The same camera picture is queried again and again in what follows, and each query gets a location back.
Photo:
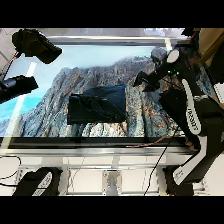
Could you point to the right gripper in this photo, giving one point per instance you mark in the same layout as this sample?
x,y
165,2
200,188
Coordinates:
x,y
145,80

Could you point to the dark jeans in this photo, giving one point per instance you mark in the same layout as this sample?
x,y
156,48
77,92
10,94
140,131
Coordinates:
x,y
100,106

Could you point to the black garment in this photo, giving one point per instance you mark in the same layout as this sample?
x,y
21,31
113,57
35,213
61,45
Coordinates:
x,y
35,45

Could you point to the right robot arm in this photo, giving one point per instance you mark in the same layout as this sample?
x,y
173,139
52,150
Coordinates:
x,y
206,133

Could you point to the silver frame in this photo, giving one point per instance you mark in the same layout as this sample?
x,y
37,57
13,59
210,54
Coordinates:
x,y
111,181

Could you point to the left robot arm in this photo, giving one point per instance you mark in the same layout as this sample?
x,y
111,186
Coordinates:
x,y
36,181

